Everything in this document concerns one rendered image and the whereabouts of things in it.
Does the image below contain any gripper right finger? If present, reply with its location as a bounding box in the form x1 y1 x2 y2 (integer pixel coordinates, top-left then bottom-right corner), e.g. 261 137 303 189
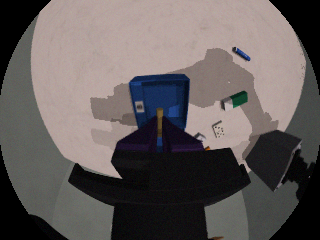
162 116 205 152

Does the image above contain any white domino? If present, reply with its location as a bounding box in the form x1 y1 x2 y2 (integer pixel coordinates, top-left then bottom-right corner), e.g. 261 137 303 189
212 120 226 139

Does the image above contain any dark blue rack of bins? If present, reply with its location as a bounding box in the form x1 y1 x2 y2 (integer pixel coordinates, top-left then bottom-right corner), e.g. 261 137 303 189
129 74 190 131

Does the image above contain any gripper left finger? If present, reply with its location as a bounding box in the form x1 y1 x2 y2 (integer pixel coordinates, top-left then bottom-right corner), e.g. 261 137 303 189
114 116 158 152

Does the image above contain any brass hex bolt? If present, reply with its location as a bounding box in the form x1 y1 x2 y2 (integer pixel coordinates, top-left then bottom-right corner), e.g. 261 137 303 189
156 108 163 137

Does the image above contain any dark blue cylinder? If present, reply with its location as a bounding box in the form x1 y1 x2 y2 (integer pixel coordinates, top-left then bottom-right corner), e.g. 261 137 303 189
233 47 251 61

